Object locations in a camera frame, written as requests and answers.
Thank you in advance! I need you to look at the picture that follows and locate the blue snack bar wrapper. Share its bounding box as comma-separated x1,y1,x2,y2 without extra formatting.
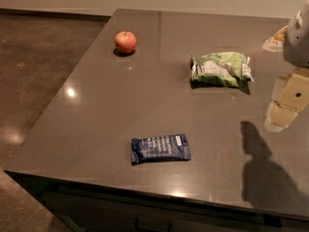
131,133,191,164

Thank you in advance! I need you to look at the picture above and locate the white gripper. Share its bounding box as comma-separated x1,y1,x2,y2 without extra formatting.
264,0,309,132

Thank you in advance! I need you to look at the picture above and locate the green chip bag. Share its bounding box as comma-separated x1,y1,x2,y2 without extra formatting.
191,51,253,88

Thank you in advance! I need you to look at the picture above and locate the clear yellowish snack package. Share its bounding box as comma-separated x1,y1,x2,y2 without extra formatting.
263,26,288,52

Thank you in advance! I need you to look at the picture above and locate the red apple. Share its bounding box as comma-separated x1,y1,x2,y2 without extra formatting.
115,31,137,54

